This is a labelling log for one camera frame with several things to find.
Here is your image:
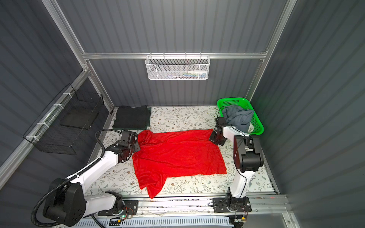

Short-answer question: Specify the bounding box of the red t-shirt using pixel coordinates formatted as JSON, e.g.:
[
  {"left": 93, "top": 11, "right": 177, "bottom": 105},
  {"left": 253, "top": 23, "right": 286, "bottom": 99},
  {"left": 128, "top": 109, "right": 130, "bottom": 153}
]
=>
[{"left": 132, "top": 129, "right": 227, "bottom": 199}]

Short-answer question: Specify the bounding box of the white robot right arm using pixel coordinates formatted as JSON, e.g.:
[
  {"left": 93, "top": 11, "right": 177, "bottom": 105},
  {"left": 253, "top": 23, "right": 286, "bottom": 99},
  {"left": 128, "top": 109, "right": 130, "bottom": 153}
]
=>
[{"left": 210, "top": 117, "right": 264, "bottom": 213}]

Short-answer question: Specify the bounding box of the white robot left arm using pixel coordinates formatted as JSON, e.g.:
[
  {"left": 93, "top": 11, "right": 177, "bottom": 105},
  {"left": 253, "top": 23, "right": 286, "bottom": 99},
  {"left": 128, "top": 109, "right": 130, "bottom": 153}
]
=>
[{"left": 31, "top": 130, "right": 140, "bottom": 227}]

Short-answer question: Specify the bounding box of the folded black t-shirt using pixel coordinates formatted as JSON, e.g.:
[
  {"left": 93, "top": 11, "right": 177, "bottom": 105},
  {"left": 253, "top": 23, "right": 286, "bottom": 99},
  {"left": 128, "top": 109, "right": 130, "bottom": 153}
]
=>
[{"left": 112, "top": 105, "right": 152, "bottom": 130}]

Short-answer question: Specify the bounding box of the grey t-shirt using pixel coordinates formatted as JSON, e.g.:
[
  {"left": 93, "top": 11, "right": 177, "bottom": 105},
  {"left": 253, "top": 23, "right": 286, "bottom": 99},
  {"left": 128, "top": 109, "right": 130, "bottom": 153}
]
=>
[{"left": 221, "top": 105, "right": 254, "bottom": 133}]

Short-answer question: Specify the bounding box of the white garment in basket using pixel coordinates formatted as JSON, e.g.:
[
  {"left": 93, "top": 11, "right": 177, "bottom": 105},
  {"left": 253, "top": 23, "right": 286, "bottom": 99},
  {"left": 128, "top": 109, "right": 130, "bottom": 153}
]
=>
[{"left": 247, "top": 123, "right": 254, "bottom": 134}]

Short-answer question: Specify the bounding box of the green plastic laundry basket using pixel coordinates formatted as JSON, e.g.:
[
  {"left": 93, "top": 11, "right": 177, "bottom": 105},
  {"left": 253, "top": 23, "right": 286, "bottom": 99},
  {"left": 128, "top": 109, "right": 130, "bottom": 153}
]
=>
[{"left": 217, "top": 97, "right": 264, "bottom": 135}]

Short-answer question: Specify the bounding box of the white spray bottle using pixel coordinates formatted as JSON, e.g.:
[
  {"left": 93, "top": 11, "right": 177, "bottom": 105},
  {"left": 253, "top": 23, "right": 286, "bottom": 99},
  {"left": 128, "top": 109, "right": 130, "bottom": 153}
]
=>
[{"left": 182, "top": 70, "right": 208, "bottom": 78}]

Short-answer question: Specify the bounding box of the black wire basket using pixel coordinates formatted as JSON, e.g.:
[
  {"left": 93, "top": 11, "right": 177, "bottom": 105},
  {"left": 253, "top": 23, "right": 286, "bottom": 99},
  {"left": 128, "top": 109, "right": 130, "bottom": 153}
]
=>
[{"left": 23, "top": 87, "right": 104, "bottom": 155}]

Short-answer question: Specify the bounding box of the white wire mesh basket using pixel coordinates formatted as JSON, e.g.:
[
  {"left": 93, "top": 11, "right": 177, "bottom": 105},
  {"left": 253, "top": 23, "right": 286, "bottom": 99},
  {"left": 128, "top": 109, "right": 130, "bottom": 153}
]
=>
[{"left": 145, "top": 56, "right": 211, "bottom": 80}]

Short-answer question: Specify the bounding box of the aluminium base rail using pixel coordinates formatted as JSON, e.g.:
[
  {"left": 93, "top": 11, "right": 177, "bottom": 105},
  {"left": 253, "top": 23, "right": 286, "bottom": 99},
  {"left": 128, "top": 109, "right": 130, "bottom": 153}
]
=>
[{"left": 56, "top": 195, "right": 286, "bottom": 217}]

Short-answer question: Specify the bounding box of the white slotted cable duct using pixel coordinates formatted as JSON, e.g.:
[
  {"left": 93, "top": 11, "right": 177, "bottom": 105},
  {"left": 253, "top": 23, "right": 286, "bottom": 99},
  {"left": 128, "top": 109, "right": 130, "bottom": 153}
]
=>
[{"left": 65, "top": 216, "right": 237, "bottom": 228}]

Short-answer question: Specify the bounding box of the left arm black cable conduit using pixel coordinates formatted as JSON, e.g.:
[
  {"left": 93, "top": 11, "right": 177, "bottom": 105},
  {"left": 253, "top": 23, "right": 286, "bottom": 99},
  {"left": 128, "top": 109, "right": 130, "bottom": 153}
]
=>
[{"left": 30, "top": 129, "right": 126, "bottom": 228}]

